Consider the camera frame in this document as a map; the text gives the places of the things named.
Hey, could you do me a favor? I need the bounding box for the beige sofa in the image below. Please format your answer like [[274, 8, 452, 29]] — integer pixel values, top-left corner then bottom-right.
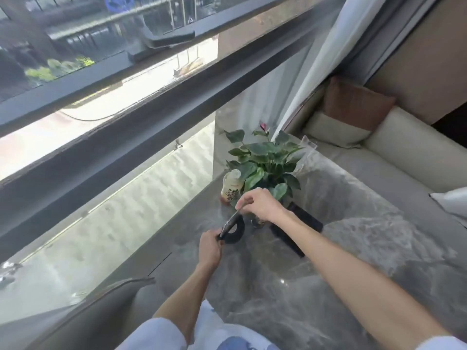
[[285, 82, 467, 195]]

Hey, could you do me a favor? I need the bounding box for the person's right forearm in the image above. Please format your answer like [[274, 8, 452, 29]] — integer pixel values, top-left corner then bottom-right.
[[280, 210, 455, 350]]

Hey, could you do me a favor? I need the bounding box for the white pillow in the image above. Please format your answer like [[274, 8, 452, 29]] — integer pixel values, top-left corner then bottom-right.
[[429, 186, 467, 228]]

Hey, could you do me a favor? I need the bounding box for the brown and beige cushion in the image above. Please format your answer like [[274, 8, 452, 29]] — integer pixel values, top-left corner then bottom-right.
[[305, 76, 397, 149]]

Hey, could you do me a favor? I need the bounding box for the clear plastic drink bottle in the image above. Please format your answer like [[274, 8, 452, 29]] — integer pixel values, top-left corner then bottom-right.
[[220, 169, 244, 207]]

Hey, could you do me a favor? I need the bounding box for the person's left hand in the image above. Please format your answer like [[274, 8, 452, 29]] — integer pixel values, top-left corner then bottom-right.
[[197, 229, 224, 269]]

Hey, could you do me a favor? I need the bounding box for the black tape roll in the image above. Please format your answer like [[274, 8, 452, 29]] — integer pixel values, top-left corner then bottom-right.
[[217, 209, 246, 245]]

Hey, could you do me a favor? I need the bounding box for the white shirt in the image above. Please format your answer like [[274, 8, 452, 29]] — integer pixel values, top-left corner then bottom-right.
[[116, 300, 467, 350]]

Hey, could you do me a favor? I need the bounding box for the flat black box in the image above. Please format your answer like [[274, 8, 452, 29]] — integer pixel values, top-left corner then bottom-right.
[[270, 202, 324, 258]]

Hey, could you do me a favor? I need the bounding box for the clear acrylic stand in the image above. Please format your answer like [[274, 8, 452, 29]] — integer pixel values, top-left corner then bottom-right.
[[298, 135, 319, 151]]

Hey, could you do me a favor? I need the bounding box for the grey curtain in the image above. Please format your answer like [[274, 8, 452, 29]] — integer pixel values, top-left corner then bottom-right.
[[341, 0, 443, 86]]

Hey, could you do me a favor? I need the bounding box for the person's left forearm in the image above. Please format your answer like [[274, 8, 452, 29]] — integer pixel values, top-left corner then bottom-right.
[[153, 260, 220, 345]]

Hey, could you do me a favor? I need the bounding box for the white sheer curtain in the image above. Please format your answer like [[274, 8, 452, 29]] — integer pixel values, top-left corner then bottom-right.
[[274, 0, 388, 133]]

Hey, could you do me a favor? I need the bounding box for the person's right hand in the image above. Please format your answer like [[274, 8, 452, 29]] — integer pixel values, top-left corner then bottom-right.
[[235, 187, 293, 225]]

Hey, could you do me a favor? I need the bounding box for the green potted plant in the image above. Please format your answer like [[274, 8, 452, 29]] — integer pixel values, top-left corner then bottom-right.
[[223, 122, 305, 229]]

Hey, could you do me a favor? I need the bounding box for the dark window frame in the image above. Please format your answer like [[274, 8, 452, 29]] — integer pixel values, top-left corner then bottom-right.
[[0, 0, 349, 263]]

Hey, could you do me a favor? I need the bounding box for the grey cushion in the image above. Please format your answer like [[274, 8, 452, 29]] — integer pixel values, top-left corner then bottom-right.
[[0, 276, 157, 350]]

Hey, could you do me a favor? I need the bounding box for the thin black strip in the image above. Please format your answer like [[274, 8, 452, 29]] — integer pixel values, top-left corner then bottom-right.
[[147, 252, 173, 277]]

